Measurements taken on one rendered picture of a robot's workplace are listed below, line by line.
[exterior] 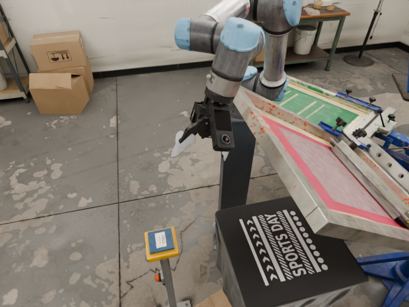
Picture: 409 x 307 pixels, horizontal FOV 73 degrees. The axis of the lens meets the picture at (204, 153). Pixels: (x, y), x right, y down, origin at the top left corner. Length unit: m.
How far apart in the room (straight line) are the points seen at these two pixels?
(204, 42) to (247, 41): 0.16
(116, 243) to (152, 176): 0.76
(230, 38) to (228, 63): 0.05
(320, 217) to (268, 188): 2.15
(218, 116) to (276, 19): 0.51
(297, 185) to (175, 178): 2.20
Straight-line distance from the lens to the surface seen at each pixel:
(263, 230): 1.28
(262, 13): 1.05
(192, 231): 2.38
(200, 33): 0.72
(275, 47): 1.15
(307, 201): 0.61
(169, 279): 1.50
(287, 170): 0.66
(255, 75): 1.36
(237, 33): 0.59
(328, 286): 1.23
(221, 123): 0.63
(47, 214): 2.83
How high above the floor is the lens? 2.00
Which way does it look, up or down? 41 degrees down
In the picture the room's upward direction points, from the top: straight up
